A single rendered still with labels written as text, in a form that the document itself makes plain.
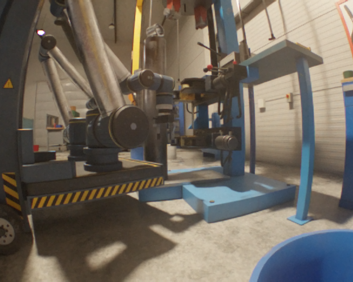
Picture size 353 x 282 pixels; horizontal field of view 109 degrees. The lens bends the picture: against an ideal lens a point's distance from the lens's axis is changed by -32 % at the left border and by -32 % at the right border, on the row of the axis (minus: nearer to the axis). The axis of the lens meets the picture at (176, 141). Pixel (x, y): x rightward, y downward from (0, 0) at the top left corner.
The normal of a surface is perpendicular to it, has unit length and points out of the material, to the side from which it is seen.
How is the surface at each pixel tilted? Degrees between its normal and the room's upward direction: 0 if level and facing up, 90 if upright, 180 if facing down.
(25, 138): 90
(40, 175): 90
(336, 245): 62
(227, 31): 90
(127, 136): 90
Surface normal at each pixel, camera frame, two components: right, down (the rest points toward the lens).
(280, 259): 0.40, -0.44
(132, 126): 0.70, 0.01
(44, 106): 0.28, 0.03
